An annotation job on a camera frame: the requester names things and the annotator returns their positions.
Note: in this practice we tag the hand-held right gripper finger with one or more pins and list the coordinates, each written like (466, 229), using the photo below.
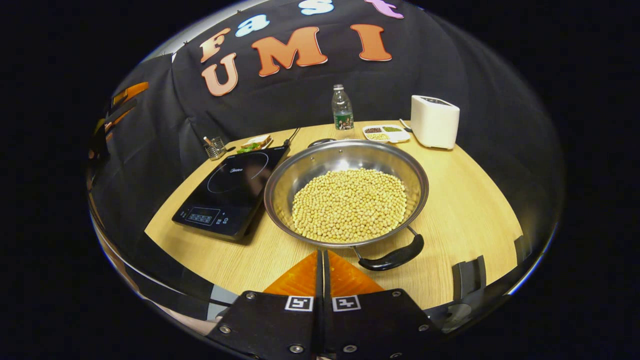
(318, 280)
(326, 280)

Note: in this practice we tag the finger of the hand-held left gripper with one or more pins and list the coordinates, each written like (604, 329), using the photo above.
(120, 114)
(131, 93)

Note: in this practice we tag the large soybean heap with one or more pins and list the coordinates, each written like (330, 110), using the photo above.
(350, 205)

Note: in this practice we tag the black induction cooktop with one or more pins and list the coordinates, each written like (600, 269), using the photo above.
(235, 190)

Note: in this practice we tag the sandwich with lettuce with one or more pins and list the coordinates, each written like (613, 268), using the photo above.
(255, 142)

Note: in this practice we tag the small white sandwich plate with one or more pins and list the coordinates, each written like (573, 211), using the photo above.
(267, 145)

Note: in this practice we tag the small soybean portion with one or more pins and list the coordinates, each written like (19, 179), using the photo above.
(378, 136)

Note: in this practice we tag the dark red bean portion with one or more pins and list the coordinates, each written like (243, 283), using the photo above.
(373, 130)

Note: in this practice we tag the white divided plate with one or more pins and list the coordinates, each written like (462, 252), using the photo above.
(400, 136)

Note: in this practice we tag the green bean portion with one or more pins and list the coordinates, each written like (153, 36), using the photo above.
(392, 129)

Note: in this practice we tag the clear plastic water bottle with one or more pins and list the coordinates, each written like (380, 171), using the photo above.
(342, 112)

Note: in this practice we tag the white toaster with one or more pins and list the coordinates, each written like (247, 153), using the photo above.
(434, 125)

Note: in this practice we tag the black backdrop cloth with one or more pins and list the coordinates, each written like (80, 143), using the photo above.
(450, 65)

